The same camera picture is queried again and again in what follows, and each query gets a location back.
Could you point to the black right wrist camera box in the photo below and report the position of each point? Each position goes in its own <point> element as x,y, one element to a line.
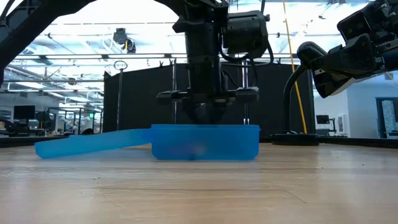
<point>354,26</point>

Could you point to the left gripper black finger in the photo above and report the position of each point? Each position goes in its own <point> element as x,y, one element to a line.
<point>197,112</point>
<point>214,112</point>

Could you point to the black folding partition screen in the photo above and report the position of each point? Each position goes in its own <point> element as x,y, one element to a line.
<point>140,99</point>

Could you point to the small black monitor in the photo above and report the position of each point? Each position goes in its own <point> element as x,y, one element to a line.
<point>322,119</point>

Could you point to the silver metal pole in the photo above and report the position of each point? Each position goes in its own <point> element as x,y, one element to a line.
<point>246,113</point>

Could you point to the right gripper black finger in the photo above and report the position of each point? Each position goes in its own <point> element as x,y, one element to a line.
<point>351,57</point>

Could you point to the black computer monitor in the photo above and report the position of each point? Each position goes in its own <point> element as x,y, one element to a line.
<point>24,112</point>

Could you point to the blue plastic hinged supply box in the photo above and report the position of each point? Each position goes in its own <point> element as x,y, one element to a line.
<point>217,140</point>

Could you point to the black gooseneck desk lamp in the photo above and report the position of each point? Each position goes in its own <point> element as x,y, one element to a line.
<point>287,102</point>

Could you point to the black ceiling-hung device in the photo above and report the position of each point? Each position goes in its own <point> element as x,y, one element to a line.
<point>119,36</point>

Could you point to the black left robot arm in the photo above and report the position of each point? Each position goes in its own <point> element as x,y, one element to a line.
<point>31,28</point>

